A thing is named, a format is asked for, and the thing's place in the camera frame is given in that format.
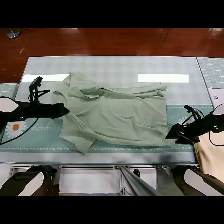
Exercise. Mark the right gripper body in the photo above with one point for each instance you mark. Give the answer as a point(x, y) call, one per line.
point(178, 131)

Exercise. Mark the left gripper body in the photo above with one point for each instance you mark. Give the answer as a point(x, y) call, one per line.
point(56, 110)

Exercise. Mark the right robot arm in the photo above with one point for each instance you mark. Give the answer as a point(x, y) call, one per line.
point(213, 121)

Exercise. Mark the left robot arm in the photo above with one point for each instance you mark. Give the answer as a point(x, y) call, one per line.
point(13, 111)

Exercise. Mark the beige garment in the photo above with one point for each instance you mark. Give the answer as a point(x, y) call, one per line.
point(210, 156)

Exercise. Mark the pale green shirt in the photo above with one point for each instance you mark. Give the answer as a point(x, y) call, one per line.
point(116, 115)

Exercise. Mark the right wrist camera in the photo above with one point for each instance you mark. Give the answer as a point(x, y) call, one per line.
point(193, 111)

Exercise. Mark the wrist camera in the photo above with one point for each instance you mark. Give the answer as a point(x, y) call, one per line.
point(36, 88)
point(193, 111)

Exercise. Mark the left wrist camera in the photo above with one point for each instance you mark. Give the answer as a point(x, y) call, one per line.
point(36, 88)

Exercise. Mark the silver frame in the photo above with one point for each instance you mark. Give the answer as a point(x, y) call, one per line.
point(133, 180)

